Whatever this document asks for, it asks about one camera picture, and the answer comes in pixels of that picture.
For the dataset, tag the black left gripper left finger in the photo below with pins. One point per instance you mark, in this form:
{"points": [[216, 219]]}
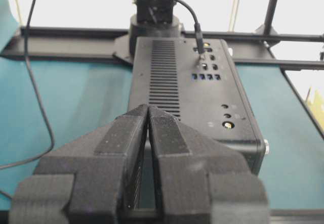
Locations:
{"points": [[88, 180]]}

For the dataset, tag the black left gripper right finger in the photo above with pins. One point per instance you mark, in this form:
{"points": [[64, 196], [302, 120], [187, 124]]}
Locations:
{"points": [[199, 180]]}

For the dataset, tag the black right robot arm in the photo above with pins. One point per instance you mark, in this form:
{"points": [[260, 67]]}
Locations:
{"points": [[154, 18]]}

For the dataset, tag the black mini PC box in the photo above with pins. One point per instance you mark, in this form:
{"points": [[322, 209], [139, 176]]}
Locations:
{"points": [[205, 94]]}

